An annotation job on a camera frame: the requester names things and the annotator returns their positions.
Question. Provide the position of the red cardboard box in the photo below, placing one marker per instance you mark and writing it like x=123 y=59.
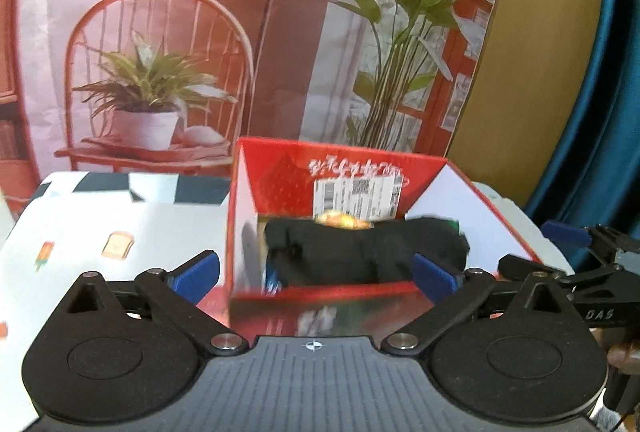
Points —
x=280 y=172

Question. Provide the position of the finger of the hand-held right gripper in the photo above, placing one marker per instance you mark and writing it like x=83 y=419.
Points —
x=515 y=264
x=565 y=232

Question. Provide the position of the orange floral quilted cloth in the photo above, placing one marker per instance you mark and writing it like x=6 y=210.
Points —
x=340 y=218

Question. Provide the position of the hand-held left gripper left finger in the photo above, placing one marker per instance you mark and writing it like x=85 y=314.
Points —
x=195 y=273

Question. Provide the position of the black eye mask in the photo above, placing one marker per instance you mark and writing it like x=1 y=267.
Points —
x=350 y=252

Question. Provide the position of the blue curtain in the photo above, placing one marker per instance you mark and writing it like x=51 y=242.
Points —
x=600 y=112

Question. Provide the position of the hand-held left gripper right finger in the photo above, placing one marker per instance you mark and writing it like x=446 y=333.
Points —
x=435 y=277

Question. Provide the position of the person's right hand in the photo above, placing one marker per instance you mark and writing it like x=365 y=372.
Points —
x=622 y=357

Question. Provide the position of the white bear printed mat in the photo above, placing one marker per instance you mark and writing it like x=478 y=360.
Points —
x=75 y=222

